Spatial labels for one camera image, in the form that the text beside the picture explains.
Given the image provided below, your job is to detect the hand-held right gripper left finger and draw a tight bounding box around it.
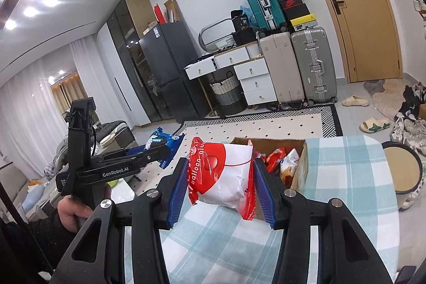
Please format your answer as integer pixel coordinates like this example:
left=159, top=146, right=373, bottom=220
left=50, top=158, right=190, bottom=284

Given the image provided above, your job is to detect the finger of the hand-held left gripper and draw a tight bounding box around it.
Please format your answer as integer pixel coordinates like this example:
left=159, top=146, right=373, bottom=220
left=89, top=143, right=150, bottom=162
left=131, top=146, right=169, bottom=168

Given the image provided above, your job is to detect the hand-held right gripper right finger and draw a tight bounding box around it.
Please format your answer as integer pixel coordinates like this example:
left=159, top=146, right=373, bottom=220
left=253, top=159, right=395, bottom=284

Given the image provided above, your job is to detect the blue cookie packet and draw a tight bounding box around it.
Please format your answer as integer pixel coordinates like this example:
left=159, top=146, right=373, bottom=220
left=145, top=127, right=185, bottom=170

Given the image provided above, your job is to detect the large red snack packet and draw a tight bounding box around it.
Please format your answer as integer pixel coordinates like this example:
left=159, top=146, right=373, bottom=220
left=264, top=147, right=287, bottom=173

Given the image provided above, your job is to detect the white colourful candy packet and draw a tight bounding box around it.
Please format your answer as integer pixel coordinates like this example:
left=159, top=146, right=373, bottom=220
left=280, top=148, right=302, bottom=186

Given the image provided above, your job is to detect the red white snack packet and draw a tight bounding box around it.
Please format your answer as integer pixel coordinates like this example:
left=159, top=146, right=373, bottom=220
left=187, top=137, right=257, bottom=221

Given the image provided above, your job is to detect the brown cardboard box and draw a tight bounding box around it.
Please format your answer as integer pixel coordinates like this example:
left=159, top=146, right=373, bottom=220
left=230, top=137, right=309, bottom=191

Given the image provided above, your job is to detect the person's left forearm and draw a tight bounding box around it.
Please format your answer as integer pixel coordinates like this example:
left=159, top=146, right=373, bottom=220
left=0, top=211, right=80, bottom=284

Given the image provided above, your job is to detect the person's left hand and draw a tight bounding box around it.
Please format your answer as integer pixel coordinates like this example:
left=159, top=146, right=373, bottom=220
left=56, top=184, right=114, bottom=233

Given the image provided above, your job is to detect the white marble table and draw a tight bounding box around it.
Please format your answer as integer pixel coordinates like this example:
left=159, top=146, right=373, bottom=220
left=106, top=171, right=140, bottom=205

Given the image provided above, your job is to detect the brown curtain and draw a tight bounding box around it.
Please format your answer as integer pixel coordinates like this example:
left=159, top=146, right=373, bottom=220
left=51, top=74, right=87, bottom=118

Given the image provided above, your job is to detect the white sheer curtain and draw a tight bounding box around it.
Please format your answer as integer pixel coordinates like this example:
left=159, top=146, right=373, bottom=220
left=0, top=38, right=100, bottom=171

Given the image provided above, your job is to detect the cream dotted rug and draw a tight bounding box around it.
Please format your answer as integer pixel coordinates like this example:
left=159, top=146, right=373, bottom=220
left=126, top=104, right=343, bottom=191

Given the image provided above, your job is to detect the white tall cabinet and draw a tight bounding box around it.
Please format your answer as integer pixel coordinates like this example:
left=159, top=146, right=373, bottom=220
left=96, top=21, right=150, bottom=128

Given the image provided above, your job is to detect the teal checkered tablecloth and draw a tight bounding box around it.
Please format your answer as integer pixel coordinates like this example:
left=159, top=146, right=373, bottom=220
left=123, top=134, right=400, bottom=284

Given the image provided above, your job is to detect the blue cushion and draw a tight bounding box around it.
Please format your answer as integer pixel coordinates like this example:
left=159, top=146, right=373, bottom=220
left=22, top=186, right=45, bottom=215

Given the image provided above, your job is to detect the dark glass cabinet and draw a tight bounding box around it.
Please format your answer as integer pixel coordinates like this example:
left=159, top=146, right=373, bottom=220
left=106, top=0, right=160, bottom=123

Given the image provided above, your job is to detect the dark grey fridge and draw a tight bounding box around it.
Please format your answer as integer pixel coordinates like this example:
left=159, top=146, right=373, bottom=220
left=138, top=21, right=212, bottom=123

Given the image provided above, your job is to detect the grey white woven basket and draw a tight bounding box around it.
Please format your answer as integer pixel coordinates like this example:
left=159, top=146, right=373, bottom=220
left=209, top=71, right=245, bottom=116

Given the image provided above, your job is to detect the white vanity desk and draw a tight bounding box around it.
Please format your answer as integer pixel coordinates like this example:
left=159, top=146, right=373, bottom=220
left=185, top=43, right=278, bottom=106

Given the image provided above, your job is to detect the beige suitcase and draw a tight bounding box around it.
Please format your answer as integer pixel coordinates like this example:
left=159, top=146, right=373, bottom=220
left=256, top=31, right=305, bottom=106

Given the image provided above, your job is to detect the beige green foam slipper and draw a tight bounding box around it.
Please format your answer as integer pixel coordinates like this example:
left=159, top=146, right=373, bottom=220
left=360, top=118, right=391, bottom=133

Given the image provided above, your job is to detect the oval table mirror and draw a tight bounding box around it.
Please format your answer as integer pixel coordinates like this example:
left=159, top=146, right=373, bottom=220
left=199, top=18, right=235, bottom=53

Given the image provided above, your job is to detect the white desk basket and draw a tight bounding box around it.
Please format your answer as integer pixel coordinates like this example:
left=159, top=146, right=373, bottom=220
left=215, top=37, right=234, bottom=50

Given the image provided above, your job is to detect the silver suitcase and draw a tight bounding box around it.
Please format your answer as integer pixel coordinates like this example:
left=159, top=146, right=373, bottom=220
left=290, top=26, right=338, bottom=105

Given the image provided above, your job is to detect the round beige stool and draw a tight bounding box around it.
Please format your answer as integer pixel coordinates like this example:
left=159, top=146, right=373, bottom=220
left=381, top=141, right=425, bottom=211

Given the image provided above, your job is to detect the red bag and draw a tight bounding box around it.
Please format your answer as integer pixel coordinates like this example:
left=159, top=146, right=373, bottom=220
left=153, top=3, right=166, bottom=24

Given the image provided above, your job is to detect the brown cardboard carton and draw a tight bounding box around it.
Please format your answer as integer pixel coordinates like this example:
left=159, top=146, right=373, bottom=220
left=164, top=0, right=182, bottom=23

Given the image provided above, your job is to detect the beige round rug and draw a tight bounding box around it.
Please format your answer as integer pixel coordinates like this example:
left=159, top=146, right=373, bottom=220
left=371, top=86, right=413, bottom=121

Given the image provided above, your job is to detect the black storage box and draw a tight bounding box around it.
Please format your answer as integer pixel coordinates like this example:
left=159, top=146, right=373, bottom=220
left=231, top=28, right=258, bottom=47

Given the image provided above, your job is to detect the grey fluffy door mat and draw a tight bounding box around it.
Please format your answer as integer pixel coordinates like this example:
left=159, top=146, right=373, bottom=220
left=363, top=79, right=387, bottom=95

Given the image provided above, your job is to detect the pile of loose sneakers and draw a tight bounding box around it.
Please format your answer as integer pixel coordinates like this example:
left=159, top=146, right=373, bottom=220
left=389, top=83, right=426, bottom=156

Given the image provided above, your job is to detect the black gift bag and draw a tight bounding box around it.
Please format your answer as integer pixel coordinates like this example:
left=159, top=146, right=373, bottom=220
left=231, top=9, right=250, bottom=33

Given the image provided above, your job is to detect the blue plastic bag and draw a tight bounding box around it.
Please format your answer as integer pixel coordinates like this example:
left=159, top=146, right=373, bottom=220
left=240, top=5, right=258, bottom=28

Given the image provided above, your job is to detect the black yellow shoe box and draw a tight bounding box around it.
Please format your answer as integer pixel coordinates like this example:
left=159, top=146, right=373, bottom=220
left=289, top=13, right=318, bottom=33

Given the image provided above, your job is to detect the teal suitcase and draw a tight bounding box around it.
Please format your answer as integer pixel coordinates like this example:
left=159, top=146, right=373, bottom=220
left=239, top=0, right=288, bottom=32

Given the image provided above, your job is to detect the black shoe box red logo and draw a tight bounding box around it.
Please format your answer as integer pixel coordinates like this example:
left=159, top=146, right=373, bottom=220
left=279, top=0, right=305, bottom=10

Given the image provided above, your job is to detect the tan wooden door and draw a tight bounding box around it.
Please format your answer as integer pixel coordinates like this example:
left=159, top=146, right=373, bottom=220
left=293, top=0, right=403, bottom=83

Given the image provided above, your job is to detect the black door handle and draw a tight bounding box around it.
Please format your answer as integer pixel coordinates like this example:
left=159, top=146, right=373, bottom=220
left=331, top=0, right=347, bottom=16

